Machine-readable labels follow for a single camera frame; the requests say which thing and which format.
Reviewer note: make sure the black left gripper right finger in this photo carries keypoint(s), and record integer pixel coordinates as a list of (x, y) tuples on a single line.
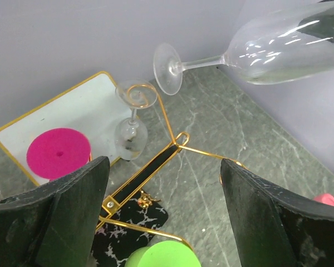
[(273, 226)]

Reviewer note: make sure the small pink capped bottle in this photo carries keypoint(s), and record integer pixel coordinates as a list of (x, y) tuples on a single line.
[(325, 198)]

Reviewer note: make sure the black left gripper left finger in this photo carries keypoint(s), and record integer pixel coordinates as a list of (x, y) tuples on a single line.
[(54, 224)]

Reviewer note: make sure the clear tumbler glass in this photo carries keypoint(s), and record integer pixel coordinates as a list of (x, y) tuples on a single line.
[(281, 46)]

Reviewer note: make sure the pink plastic wine glass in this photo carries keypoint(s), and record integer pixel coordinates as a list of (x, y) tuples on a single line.
[(58, 152)]

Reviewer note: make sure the gold wire wine glass rack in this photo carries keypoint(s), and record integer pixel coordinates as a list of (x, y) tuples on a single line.
[(128, 218)]

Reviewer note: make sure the clear stemmed wine glass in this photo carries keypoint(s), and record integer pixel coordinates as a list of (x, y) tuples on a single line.
[(131, 134)]

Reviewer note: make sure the green plastic wine glass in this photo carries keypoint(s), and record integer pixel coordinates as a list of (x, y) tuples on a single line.
[(164, 254)]

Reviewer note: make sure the gold framed mirror tray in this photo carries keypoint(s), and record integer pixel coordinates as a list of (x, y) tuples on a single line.
[(90, 107)]

